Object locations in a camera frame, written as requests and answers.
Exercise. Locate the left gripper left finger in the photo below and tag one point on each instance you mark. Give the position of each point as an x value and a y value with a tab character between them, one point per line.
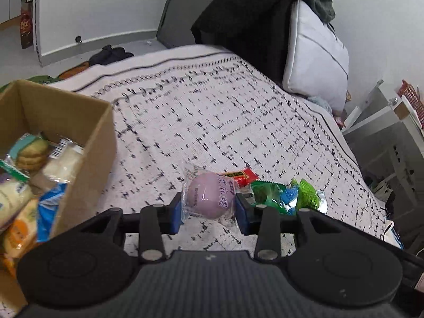
155	221

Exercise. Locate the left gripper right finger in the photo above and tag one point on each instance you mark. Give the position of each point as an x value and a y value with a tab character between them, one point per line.
261	221

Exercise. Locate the dark green candy wrapper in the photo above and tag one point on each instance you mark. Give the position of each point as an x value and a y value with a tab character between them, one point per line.
268	194

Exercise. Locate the red candy bar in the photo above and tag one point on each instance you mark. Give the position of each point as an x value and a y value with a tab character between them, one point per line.
242	177

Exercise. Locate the purple round bun pack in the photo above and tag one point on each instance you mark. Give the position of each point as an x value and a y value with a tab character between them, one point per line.
206	194

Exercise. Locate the clear white cake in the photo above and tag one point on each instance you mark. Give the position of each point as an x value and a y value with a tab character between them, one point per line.
61	167

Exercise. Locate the blue snack wrapper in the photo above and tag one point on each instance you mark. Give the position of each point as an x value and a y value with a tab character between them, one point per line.
47	208

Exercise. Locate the orange rice cracker pack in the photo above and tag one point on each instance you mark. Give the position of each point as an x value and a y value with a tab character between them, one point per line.
22	233

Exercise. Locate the round cookies pack teal band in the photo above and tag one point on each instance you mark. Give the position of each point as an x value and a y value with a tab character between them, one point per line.
29	153

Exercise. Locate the blue silver wrapper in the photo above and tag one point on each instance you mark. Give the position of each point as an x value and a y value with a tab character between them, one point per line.
290	195

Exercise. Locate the lime green wrapper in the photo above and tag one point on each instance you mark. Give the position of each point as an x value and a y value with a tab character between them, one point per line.
306	196

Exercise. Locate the patterned white bed blanket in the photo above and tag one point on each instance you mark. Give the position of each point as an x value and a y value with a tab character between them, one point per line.
139	121

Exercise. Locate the green serrated wrapper strip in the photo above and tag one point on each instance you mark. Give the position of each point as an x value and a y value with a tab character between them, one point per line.
14	172

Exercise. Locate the white desk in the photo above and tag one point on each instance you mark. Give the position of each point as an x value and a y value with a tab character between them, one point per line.
388	145

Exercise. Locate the white pillow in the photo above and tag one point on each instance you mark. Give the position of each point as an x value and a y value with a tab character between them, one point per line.
317	62

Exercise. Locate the brown cardboard box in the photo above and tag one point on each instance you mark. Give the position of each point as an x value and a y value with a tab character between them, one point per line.
28	107

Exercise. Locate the black slippers pair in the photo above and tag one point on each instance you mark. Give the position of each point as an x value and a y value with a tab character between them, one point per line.
109	55

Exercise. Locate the red plastic basket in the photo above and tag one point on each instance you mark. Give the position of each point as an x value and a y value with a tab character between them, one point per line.
408	93

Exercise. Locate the black coat on chair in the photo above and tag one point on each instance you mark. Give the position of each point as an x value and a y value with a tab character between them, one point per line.
255	30

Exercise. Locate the grey door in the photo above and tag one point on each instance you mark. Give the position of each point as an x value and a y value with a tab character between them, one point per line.
177	18

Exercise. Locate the brown drink bottle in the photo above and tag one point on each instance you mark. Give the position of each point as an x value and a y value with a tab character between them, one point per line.
25	25

